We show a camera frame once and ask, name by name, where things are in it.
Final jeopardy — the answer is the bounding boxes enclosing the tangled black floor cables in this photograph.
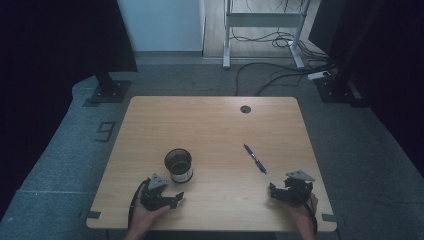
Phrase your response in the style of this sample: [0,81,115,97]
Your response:
[229,27,332,62]

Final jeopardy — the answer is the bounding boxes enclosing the black stand with base plate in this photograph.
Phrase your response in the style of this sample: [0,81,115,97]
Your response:
[88,63,132,105]
[314,63,357,105]

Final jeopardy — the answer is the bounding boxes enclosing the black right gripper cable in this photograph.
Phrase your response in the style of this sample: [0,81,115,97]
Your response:
[298,188,319,236]

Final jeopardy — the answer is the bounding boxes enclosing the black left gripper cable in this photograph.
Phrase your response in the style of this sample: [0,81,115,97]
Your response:
[127,177,152,229]

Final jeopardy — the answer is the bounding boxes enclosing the person's right hand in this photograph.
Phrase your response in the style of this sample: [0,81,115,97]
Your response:
[285,192,320,232]

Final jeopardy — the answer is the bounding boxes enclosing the blue pen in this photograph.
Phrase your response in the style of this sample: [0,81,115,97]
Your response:
[242,143,268,175]

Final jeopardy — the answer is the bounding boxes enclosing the long black floor cable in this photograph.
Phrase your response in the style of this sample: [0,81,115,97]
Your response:
[234,61,337,98]

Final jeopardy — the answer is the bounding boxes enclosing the black mesh pen holder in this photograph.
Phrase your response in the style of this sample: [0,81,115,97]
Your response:
[163,148,195,185]

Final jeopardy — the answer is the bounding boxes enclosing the dark curtain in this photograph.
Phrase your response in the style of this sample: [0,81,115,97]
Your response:
[0,0,139,223]
[307,0,424,178]

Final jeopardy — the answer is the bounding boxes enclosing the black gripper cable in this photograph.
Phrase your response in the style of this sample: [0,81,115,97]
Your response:
[127,177,152,229]
[298,188,319,236]

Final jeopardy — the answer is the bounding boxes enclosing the person's left hand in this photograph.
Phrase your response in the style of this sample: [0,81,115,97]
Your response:
[131,186,172,232]

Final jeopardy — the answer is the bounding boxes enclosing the white metal desk frame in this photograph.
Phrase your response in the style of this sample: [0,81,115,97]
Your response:
[222,0,312,70]

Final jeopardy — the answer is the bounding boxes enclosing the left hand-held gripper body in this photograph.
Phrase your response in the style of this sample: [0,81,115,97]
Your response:
[139,172,179,212]

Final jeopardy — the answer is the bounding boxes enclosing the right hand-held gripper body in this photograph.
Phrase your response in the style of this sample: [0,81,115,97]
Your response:
[275,169,316,206]

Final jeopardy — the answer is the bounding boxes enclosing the white power strip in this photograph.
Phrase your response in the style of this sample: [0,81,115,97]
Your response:
[306,70,332,82]

